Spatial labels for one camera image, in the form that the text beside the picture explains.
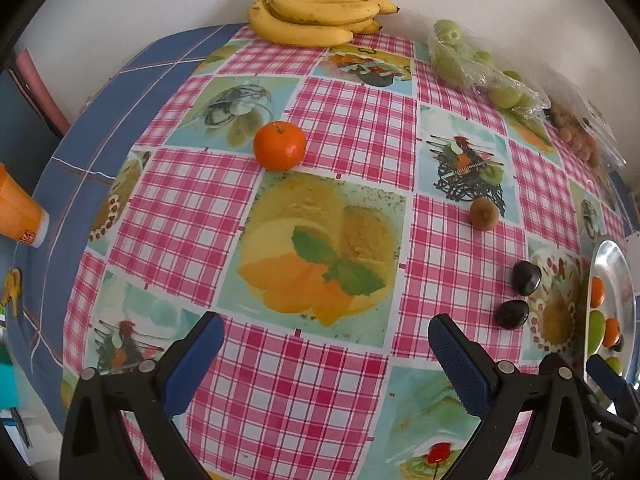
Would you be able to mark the orange tangerine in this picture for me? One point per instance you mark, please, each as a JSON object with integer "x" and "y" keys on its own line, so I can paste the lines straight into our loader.
{"x": 611, "y": 332}
{"x": 597, "y": 292}

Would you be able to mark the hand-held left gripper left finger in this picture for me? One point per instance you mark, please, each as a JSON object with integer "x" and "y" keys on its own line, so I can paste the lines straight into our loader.
{"x": 192, "y": 360}

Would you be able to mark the orange paper cup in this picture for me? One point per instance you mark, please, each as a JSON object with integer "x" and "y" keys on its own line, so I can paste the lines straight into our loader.
{"x": 17, "y": 210}

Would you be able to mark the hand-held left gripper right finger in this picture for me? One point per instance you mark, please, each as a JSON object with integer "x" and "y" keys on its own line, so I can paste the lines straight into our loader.
{"x": 460, "y": 365}

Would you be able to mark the bunch of yellow bananas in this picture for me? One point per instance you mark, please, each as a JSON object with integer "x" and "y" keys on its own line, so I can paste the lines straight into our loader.
{"x": 315, "y": 17}

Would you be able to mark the large metal bowl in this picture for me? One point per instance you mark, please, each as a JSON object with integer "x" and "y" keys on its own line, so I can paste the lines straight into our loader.
{"x": 612, "y": 270}

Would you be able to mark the dark purple plum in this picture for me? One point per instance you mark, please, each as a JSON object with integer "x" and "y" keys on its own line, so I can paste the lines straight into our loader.
{"x": 526, "y": 277}
{"x": 512, "y": 313}

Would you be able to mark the pink checked printed tablecloth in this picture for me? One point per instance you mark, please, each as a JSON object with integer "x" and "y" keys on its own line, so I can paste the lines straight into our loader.
{"x": 350, "y": 160}

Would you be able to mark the small yellow toy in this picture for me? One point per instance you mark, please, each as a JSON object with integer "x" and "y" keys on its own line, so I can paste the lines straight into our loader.
{"x": 12, "y": 287}

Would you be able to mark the teal box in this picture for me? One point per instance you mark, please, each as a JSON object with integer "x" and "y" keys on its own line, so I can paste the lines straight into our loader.
{"x": 7, "y": 385}

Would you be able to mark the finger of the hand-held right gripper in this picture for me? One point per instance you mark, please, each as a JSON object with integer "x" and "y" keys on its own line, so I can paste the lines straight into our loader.
{"x": 607, "y": 380}

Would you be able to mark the bag of brown fruit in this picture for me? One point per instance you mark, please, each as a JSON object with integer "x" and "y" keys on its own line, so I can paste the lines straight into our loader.
{"x": 597, "y": 120}

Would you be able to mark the pile of brown longans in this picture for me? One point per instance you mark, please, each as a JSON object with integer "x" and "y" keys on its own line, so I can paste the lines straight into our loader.
{"x": 575, "y": 132}

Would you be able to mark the small brown kiwi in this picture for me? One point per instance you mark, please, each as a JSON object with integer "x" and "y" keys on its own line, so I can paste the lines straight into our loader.
{"x": 484, "y": 214}

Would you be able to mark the tangerine with green stem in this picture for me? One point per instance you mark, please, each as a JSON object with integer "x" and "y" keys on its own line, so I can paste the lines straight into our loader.
{"x": 279, "y": 145}

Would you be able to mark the clear bag of green jujubes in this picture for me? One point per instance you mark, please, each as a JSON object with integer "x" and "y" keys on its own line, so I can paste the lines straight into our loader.
{"x": 480, "y": 70}

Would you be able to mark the green jujube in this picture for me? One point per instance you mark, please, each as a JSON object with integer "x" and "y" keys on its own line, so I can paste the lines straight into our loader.
{"x": 616, "y": 365}
{"x": 594, "y": 331}

